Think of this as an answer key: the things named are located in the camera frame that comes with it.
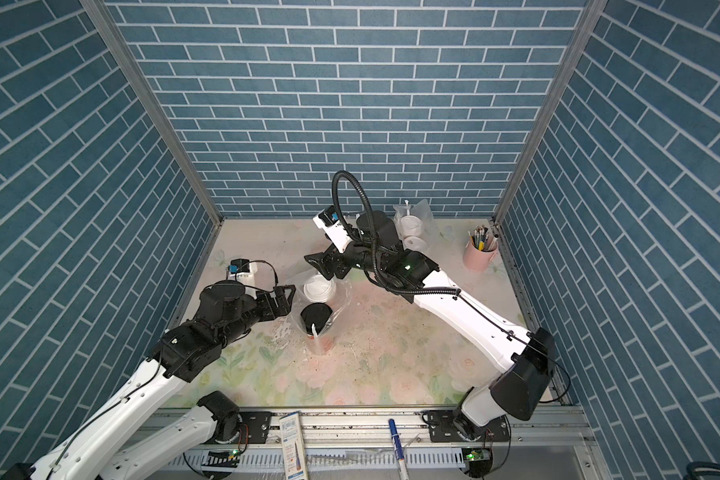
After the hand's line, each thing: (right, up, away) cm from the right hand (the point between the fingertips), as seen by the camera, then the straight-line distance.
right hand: (322, 246), depth 67 cm
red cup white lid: (-3, -12, +13) cm, 18 cm away
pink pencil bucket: (+47, -5, +33) cm, 57 cm away
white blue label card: (-7, -48, +3) cm, 49 cm away
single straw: (-2, -20, +2) cm, 20 cm away
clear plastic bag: (+3, -15, +13) cm, 20 cm away
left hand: (-9, -11, +5) cm, 15 cm away
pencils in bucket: (+47, +2, +29) cm, 55 cm away
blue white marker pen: (+19, -52, 0) cm, 55 cm away
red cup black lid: (-2, -17, +7) cm, 18 cm away
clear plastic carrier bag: (+27, +12, +28) cm, 41 cm away
